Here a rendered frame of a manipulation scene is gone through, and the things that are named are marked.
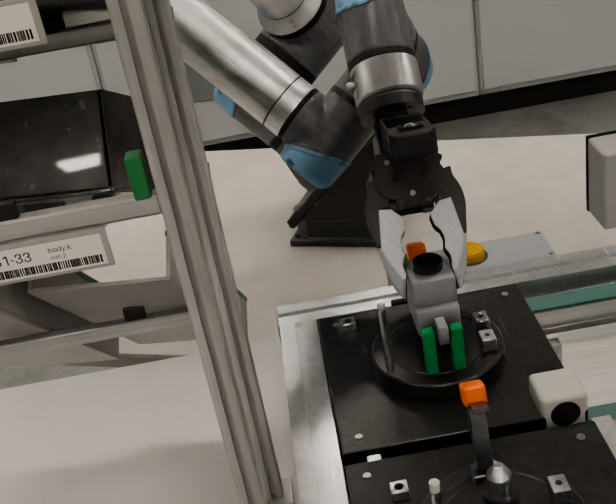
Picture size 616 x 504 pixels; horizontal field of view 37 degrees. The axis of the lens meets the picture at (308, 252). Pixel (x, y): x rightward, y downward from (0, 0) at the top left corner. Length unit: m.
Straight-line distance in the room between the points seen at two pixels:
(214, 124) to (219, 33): 2.90
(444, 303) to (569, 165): 0.76
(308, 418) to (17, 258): 0.41
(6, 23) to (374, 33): 0.49
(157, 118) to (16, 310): 0.31
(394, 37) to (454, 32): 3.02
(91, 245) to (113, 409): 0.59
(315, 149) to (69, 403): 0.47
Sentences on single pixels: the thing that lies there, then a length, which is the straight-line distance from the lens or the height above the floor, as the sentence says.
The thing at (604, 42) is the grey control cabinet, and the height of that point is 0.24.
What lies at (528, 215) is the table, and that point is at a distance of 1.49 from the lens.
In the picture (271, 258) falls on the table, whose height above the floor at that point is 0.86.
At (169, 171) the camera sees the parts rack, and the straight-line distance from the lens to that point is 0.63.
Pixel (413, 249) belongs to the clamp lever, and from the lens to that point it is 0.99.
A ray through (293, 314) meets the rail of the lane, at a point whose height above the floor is 0.96.
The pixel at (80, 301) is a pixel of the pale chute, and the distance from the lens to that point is 0.86.
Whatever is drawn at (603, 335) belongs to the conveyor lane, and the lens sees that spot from 1.11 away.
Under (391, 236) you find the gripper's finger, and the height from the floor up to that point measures 1.11.
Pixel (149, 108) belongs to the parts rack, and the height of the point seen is 1.37.
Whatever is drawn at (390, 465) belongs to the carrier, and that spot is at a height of 0.97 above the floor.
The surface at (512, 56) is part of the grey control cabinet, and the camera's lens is 4.11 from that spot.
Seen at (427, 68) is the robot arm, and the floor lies 1.20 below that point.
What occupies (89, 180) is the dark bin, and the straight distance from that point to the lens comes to 0.68.
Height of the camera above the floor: 1.56
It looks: 29 degrees down
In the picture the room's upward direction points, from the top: 10 degrees counter-clockwise
